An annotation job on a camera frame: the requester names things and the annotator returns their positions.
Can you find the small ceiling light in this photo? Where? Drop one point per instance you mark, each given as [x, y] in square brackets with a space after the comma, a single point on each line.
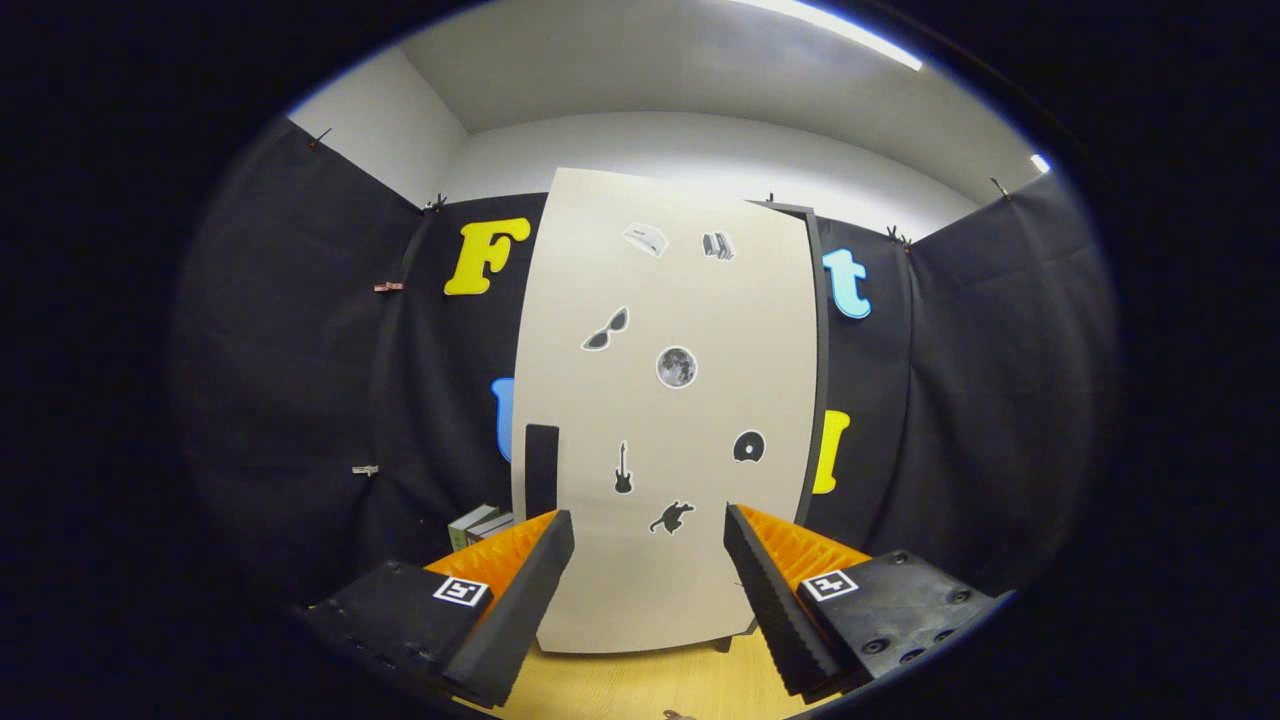
[1041, 163]

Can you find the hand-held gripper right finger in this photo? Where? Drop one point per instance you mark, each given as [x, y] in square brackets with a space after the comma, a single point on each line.
[770, 610]

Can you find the long ceiling light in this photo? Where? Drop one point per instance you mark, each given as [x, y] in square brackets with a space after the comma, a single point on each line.
[840, 28]

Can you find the green book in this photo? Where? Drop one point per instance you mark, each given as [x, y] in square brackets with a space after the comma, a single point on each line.
[466, 527]

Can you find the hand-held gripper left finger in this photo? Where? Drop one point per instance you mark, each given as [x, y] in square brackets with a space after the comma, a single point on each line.
[520, 610]

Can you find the grey cabinet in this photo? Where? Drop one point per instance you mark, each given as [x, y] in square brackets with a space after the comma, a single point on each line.
[822, 330]

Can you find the black backdrop cloth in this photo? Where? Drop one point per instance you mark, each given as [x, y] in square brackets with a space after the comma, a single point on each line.
[290, 350]

